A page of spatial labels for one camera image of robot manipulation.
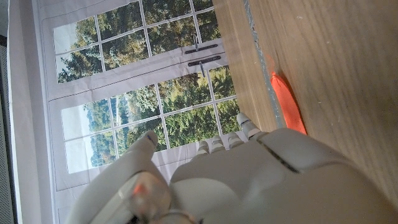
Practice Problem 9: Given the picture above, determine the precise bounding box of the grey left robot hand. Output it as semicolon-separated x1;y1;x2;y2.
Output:
65;112;398;224

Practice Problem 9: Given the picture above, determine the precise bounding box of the orange ribbon roll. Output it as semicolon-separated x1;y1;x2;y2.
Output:
269;71;308;136

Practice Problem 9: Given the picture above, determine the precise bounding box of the printed window backdrop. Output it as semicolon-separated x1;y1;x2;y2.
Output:
7;0;249;224

